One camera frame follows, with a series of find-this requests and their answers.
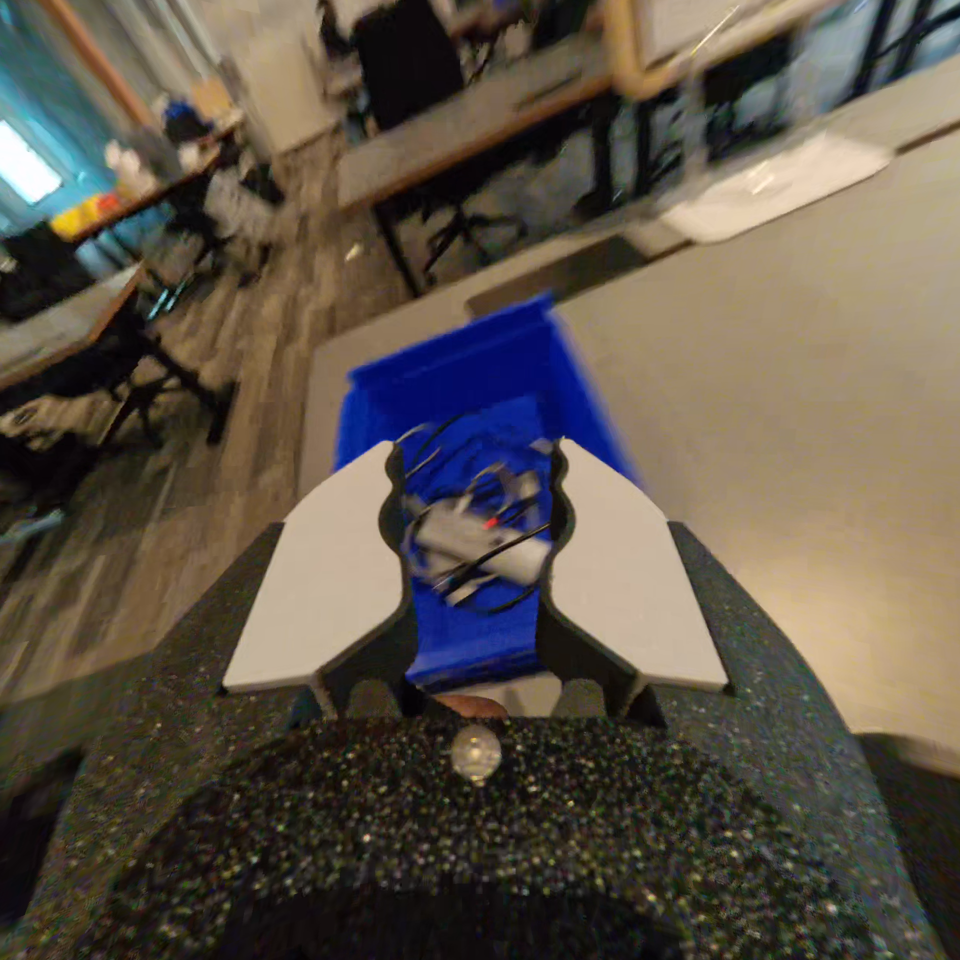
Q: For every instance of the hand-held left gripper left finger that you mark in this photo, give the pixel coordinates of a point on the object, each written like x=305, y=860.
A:
x=315, y=592

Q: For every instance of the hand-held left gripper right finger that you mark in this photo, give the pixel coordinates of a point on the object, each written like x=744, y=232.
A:
x=630, y=592

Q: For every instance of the white usb hub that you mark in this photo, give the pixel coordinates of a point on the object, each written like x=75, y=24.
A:
x=457, y=534

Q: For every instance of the blue plastic bin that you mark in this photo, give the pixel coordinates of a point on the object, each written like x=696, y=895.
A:
x=450, y=375

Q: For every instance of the person's left hand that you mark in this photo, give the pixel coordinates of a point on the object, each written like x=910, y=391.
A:
x=469, y=706

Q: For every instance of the grey table with wooden edge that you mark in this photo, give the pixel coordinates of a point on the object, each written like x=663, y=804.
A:
x=465, y=135
x=52, y=330

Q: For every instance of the cluttered table with wooden edge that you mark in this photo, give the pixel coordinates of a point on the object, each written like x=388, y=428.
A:
x=135, y=199

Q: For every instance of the white cabinet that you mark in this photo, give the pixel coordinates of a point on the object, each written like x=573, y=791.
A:
x=292, y=90

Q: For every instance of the wooden framed poster board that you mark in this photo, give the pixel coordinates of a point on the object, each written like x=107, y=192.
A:
x=626, y=52

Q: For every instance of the black office chair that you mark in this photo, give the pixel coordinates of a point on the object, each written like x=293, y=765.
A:
x=405, y=60

